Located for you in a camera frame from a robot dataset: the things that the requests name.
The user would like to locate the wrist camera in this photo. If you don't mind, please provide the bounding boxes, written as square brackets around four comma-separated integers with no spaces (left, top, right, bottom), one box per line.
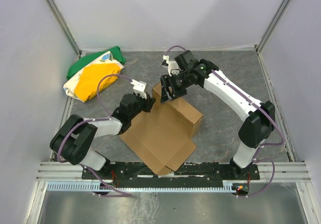
[130,79,147,99]
[162,50,199,76]

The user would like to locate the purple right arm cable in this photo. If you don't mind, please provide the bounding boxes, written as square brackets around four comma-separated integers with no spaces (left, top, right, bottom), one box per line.
[166,45,285,197]

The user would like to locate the aluminium frame rail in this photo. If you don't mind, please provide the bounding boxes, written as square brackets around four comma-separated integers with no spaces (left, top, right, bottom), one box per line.
[35,161,313,184]

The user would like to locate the light blue slotted cable duct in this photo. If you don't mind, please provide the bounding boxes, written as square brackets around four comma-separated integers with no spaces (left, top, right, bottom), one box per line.
[47,181,236,193]

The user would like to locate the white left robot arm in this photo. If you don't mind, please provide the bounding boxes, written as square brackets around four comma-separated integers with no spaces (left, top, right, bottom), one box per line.
[50,93,155,171]

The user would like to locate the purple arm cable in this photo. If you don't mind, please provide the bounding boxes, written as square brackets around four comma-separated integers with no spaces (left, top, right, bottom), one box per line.
[166,45,285,197]
[57,74,137,197]

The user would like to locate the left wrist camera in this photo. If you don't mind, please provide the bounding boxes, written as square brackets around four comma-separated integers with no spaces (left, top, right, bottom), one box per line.
[130,79,147,99]

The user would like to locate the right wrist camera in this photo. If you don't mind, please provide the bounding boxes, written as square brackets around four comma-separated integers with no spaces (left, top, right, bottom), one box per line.
[162,50,199,76]

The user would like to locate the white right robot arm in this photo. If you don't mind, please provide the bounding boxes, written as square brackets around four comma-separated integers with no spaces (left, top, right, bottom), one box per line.
[160,55,275,169]

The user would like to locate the brown cardboard box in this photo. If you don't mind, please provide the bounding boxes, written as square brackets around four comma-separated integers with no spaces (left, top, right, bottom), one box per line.
[120,83,203,175]

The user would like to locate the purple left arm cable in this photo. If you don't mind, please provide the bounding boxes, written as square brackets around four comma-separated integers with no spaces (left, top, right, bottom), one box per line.
[57,74,137,197]

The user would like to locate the green yellow white cloth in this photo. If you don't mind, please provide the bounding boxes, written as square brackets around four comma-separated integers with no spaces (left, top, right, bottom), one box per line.
[63,46,126,102]

